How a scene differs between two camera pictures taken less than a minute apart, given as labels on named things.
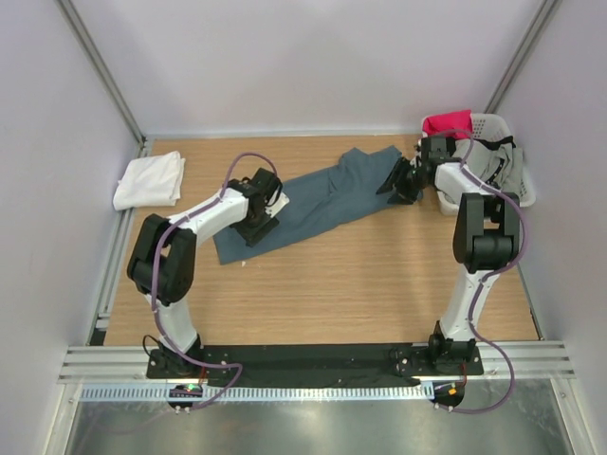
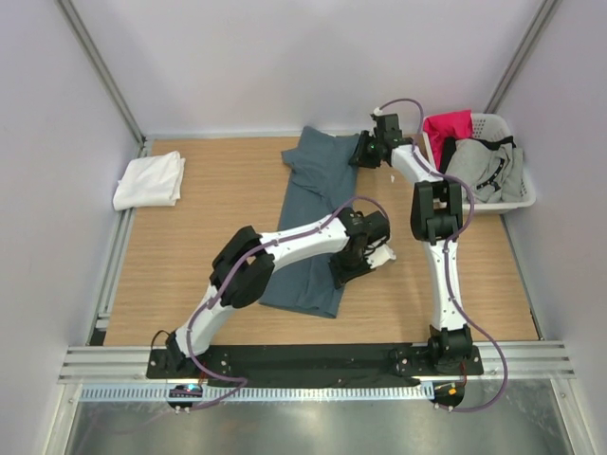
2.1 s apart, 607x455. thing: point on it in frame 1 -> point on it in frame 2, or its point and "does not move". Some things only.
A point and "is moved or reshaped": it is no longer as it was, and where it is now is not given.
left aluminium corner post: [95, 58] does not move
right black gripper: [394, 182] -> [358, 158]
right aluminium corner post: [545, 13] does not move
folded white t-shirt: [153, 181] does not move
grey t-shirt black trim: [490, 159] does not move
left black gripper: [254, 235] -> [340, 277]
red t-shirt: [454, 123] does not move
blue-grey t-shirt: [349, 191] is moved or reshaped
